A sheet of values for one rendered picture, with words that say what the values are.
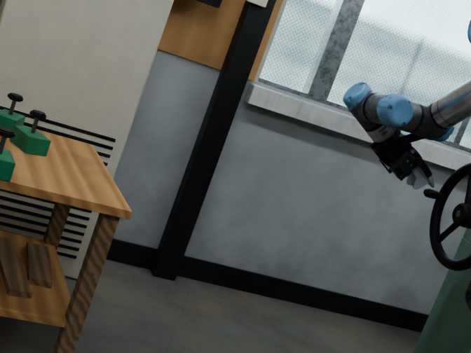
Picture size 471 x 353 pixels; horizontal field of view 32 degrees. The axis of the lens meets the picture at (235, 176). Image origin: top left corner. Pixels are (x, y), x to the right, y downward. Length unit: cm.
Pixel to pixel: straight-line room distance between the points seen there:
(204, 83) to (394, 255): 120
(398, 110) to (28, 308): 109
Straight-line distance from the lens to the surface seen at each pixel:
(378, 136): 213
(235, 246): 347
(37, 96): 284
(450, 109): 202
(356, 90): 209
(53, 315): 230
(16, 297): 234
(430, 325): 255
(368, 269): 374
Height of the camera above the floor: 111
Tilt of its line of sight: 11 degrees down
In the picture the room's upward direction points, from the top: 20 degrees clockwise
